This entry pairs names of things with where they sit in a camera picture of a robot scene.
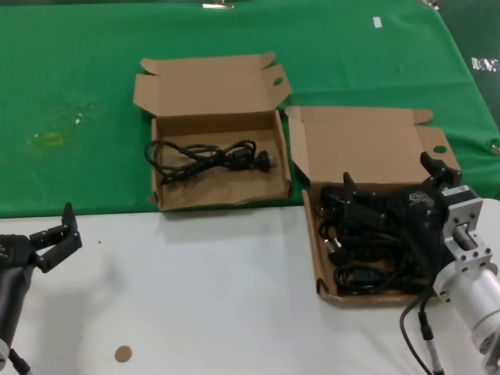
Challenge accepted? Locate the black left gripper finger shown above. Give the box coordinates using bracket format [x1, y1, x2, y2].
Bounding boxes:
[30, 202, 84, 273]

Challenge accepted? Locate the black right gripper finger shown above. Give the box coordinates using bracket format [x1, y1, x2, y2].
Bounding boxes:
[342, 171, 390, 231]
[420, 152, 463, 196]

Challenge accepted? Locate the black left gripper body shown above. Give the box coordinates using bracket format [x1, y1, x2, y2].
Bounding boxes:
[0, 234, 40, 270]

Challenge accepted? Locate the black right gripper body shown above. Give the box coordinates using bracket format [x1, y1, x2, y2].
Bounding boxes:
[388, 185, 450, 274]

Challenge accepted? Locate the right cardboard box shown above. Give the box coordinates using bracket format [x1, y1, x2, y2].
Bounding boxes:
[284, 104, 464, 309]

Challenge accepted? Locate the cardboard box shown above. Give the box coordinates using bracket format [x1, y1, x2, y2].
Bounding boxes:
[284, 104, 464, 309]
[132, 50, 294, 213]

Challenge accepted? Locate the left cardboard box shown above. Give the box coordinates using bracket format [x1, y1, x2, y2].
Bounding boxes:
[132, 50, 294, 213]

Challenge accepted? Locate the green tablecloth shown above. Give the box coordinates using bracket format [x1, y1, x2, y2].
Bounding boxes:
[0, 0, 500, 218]

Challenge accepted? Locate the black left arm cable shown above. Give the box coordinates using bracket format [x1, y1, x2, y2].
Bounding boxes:
[7, 347, 34, 375]

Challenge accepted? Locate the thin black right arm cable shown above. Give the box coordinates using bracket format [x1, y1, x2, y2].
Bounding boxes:
[398, 288, 434, 375]

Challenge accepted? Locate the black cable silver connector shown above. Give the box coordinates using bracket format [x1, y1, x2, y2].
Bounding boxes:
[417, 310, 445, 375]

